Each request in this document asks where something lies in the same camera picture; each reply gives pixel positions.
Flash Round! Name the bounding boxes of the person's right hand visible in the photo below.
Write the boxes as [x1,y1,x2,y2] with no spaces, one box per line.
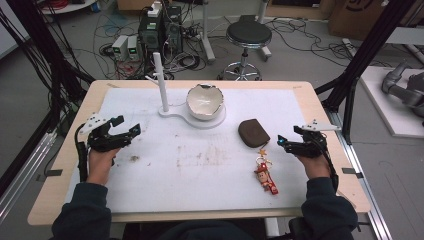
[296,154,332,181]

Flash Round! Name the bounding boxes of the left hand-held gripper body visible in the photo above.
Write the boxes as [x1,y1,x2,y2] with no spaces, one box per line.
[79,113,133,153]

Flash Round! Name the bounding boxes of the black frame post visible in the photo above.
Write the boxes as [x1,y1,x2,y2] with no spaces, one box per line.
[314,0,418,145]
[5,0,96,111]

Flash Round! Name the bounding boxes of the black computer tower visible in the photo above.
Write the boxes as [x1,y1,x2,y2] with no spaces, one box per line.
[137,5,184,58]

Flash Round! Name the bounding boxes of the red doll keychain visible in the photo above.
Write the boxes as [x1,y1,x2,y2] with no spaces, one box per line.
[253,148,280,196]

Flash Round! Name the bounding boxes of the person's torso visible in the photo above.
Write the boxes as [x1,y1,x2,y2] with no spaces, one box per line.
[123,219,268,240]

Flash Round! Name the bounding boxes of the aluminium rail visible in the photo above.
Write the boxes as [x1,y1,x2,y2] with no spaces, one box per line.
[0,129,58,223]
[325,109,394,240]

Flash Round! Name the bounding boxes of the white floor board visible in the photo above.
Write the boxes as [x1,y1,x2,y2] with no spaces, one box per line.
[359,65,424,139]

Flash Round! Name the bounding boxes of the person's left hand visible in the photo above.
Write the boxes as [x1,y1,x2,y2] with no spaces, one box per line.
[86,147,122,187]

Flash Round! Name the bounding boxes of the white power strip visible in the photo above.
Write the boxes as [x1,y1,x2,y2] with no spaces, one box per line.
[146,1,163,19]

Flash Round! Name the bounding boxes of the white stand with pole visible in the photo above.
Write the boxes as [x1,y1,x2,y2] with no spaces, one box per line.
[144,51,228,130]

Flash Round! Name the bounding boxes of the white table mat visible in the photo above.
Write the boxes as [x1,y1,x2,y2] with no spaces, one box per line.
[64,87,310,214]

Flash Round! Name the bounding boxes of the cardboard box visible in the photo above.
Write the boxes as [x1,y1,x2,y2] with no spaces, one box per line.
[327,0,416,42]

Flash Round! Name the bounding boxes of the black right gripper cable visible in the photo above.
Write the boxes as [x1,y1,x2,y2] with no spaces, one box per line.
[319,141,340,194]

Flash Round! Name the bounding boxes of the white metal stand leg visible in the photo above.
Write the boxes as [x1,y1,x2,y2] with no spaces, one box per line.
[199,0,217,65]

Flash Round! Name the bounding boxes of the brown pouch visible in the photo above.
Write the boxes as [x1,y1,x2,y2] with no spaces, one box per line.
[237,118,272,149]

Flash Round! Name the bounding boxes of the electronics power boxes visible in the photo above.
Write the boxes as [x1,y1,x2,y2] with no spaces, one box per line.
[93,9,208,80]

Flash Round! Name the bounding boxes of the grey power supply unit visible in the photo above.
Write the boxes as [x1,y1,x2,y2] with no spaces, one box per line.
[111,34,130,62]
[127,34,141,62]

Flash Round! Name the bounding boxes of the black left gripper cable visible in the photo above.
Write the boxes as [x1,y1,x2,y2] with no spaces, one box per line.
[74,122,90,183]

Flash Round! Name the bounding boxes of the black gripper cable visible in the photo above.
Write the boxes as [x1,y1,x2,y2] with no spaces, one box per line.
[319,141,340,194]
[74,122,90,183]

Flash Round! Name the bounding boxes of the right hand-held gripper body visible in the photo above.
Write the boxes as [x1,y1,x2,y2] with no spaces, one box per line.
[285,119,342,159]

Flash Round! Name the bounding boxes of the white eggshell-shaped bowl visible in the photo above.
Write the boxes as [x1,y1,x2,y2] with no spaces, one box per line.
[185,83,225,122]

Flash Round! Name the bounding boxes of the black round stool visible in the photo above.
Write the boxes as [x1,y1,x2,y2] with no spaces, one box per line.
[217,14,273,82]

